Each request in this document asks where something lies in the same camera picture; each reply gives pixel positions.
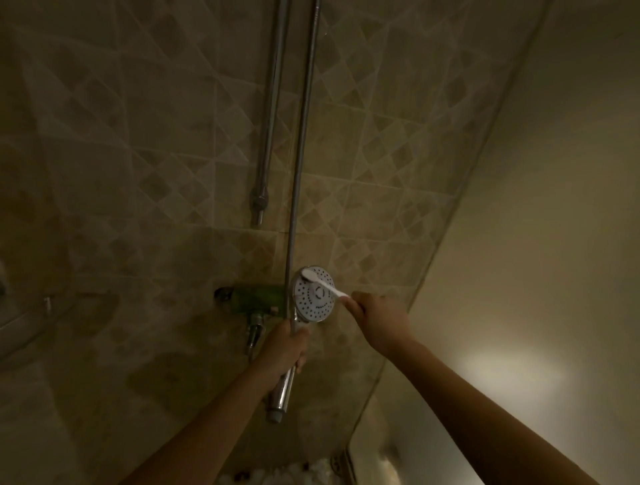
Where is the white fluffy bath mat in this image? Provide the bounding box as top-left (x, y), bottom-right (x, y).
top-left (219, 458), bottom-right (346, 485)

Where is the person's left forearm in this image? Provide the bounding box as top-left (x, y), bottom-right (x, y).
top-left (119, 369), bottom-right (286, 485)

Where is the metal flexible shower hose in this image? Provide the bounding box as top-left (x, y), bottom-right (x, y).
top-left (283, 0), bottom-right (324, 323)

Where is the person's left hand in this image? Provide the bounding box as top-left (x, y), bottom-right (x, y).
top-left (252, 319), bottom-right (310, 386)

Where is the chrome shower slide rail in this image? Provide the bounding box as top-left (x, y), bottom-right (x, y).
top-left (249, 0), bottom-right (293, 229)

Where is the person's right hand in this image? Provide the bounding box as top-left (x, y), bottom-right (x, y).
top-left (342, 292), bottom-right (416, 358)

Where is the green shower mixer valve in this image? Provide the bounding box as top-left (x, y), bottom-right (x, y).
top-left (213, 283), bottom-right (294, 352)

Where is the person's right forearm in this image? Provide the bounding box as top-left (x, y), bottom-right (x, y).
top-left (385, 339), bottom-right (601, 485)

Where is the white toothbrush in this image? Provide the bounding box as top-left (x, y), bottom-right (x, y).
top-left (299, 267), bottom-right (351, 301)

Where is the glass corner shelf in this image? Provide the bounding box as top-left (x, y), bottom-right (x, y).
top-left (0, 289), bottom-right (101, 368)

